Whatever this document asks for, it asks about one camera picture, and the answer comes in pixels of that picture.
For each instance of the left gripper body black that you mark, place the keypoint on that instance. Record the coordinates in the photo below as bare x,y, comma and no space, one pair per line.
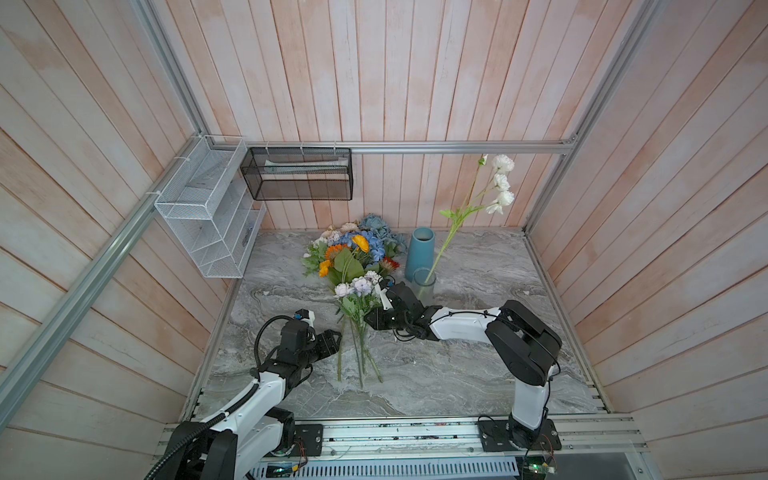
311,351

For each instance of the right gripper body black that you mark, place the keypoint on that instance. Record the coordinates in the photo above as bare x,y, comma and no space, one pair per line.
402,322

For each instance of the pink purple mixed bouquet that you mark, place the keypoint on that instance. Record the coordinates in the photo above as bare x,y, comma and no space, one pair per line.
357,298

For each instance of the clear glass vase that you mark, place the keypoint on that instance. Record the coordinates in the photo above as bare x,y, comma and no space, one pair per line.
423,284

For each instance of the yellow poppy flower stem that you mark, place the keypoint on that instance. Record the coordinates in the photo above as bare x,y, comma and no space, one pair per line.
347,258

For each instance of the blue hydrangea flower stem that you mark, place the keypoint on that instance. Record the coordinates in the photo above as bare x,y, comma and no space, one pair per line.
375,245

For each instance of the white ranunculus flower stem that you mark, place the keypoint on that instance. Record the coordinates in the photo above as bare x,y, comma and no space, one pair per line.
493,198

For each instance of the orange gerbera flower stem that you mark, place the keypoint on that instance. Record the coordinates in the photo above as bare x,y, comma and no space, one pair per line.
342,266

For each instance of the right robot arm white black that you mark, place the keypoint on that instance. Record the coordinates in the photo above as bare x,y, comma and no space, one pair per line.
525,344

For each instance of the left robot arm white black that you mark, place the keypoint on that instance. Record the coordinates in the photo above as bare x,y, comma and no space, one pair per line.
230,442

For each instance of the teal ceramic vase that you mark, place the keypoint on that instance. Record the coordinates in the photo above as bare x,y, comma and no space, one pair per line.
420,252

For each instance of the red small flower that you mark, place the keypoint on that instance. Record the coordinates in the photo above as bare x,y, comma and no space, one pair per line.
389,264

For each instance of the dusty blue flower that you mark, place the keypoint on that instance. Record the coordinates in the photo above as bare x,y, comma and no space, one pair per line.
393,242

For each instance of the cream rose greenery bunch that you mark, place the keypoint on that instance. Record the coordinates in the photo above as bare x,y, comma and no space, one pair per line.
320,253

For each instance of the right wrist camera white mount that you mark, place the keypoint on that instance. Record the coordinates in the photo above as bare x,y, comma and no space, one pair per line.
384,300

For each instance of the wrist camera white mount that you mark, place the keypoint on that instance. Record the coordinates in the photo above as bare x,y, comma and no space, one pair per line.
384,300
306,315

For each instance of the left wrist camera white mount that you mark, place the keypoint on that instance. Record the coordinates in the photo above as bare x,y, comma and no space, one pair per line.
306,315

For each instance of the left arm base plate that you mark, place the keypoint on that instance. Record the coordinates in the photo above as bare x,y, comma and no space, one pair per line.
303,440

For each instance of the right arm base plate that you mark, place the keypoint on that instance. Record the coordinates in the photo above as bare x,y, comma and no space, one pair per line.
506,435

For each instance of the black mesh wall basket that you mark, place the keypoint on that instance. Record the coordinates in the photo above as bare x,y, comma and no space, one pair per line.
298,173

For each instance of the white wire mesh shelf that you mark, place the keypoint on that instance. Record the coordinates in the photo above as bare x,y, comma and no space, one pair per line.
208,206

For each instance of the aluminium front rail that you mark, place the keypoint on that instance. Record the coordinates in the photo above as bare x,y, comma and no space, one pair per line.
443,437

